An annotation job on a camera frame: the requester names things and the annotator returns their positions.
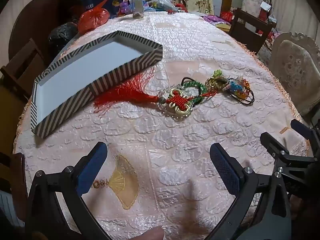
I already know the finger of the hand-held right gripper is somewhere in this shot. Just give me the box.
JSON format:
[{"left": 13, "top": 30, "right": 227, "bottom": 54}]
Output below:
[
  {"left": 290, "top": 119, "right": 320, "bottom": 155},
  {"left": 260, "top": 132, "right": 316, "bottom": 179}
]

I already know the pile of colourful plastic bags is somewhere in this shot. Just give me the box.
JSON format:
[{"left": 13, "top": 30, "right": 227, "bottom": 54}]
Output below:
[{"left": 120, "top": 0, "right": 188, "bottom": 14}]

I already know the dark wooden chair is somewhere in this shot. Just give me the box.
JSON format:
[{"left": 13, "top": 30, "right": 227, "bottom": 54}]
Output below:
[{"left": 229, "top": 8, "right": 277, "bottom": 54}]

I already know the white ornate chair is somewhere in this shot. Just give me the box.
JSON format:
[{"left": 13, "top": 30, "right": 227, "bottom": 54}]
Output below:
[{"left": 257, "top": 31, "right": 320, "bottom": 117}]

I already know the black plastic bag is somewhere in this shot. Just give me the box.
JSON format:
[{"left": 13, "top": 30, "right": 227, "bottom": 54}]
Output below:
[{"left": 47, "top": 22, "right": 79, "bottom": 55}]

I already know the glass jar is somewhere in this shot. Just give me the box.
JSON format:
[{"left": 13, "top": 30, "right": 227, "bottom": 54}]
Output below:
[{"left": 130, "top": 0, "right": 145, "bottom": 19}]

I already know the small red bag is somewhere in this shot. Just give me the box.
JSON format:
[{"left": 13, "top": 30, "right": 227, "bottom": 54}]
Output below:
[{"left": 220, "top": 11, "right": 235, "bottom": 22}]

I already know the green bead bracelet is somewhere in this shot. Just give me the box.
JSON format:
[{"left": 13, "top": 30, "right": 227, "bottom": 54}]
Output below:
[{"left": 179, "top": 81, "right": 209, "bottom": 104}]

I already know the red tassel knot ornament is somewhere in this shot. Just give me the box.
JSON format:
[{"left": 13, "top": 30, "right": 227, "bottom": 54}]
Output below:
[{"left": 94, "top": 66, "right": 218, "bottom": 114}]

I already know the black cord necklace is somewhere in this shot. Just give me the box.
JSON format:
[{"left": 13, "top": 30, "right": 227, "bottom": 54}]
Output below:
[{"left": 180, "top": 77, "right": 203, "bottom": 90}]

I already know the brown wooden chair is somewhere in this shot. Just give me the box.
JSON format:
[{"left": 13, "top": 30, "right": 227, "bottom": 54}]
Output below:
[
  {"left": 0, "top": 39, "right": 48, "bottom": 100},
  {"left": 0, "top": 152, "right": 28, "bottom": 220}
]

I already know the striped cardboard box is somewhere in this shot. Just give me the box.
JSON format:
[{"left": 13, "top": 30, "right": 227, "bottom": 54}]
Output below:
[{"left": 30, "top": 30, "right": 163, "bottom": 140}]

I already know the black hair tie with colourful beads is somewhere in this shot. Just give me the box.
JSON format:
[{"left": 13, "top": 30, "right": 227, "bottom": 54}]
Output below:
[{"left": 232, "top": 78, "right": 255, "bottom": 105}]

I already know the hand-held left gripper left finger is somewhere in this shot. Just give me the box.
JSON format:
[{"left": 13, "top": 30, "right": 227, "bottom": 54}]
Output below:
[{"left": 26, "top": 141, "right": 113, "bottom": 240}]

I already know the blue printed bag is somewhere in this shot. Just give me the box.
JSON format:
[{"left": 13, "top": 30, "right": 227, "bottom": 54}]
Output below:
[{"left": 99, "top": 0, "right": 128, "bottom": 18}]

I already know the clear crystal bracelet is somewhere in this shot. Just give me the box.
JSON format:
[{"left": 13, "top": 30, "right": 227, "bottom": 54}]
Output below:
[{"left": 157, "top": 86, "right": 198, "bottom": 120}]

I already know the colourful bead bracelet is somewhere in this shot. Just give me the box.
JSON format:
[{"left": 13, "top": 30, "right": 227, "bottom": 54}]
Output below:
[{"left": 226, "top": 77, "right": 244, "bottom": 93}]

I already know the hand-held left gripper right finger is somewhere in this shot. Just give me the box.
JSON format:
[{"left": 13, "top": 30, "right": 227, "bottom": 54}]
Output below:
[{"left": 205, "top": 142, "right": 293, "bottom": 240}]

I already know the gold ornament with green beads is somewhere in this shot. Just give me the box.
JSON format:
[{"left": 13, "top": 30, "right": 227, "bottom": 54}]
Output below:
[{"left": 205, "top": 69, "right": 229, "bottom": 90}]

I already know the red plastic bag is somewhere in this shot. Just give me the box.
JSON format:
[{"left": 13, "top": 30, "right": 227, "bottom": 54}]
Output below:
[{"left": 77, "top": 0, "right": 110, "bottom": 34}]

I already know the person's left hand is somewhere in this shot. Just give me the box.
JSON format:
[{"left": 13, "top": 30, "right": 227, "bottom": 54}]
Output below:
[{"left": 140, "top": 226, "right": 165, "bottom": 240}]

